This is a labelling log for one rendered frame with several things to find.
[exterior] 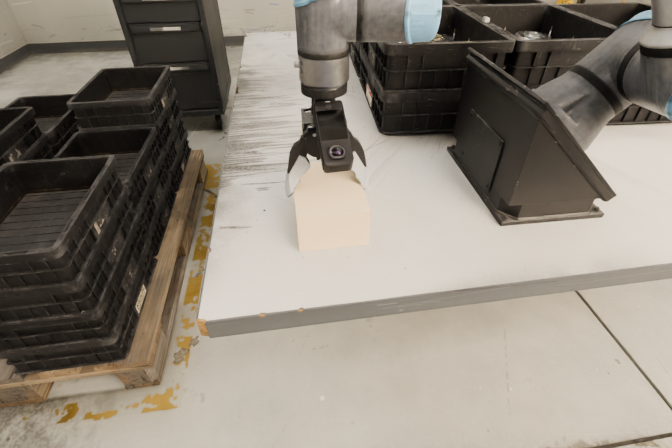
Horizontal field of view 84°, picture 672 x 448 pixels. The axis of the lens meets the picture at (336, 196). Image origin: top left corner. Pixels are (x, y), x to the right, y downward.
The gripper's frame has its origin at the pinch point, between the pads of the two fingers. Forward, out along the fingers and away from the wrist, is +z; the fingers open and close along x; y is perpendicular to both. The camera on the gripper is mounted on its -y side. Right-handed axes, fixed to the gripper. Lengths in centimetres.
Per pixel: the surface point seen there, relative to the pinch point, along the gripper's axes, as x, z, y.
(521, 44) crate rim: -48, -17, 27
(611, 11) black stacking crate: -99, -16, 62
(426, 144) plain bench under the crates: -27.8, 5.4, 24.3
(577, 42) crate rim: -61, -17, 26
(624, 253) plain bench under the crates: -48, 6, -16
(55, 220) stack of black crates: 71, 26, 35
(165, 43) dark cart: 69, 17, 177
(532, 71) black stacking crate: -53, -10, 28
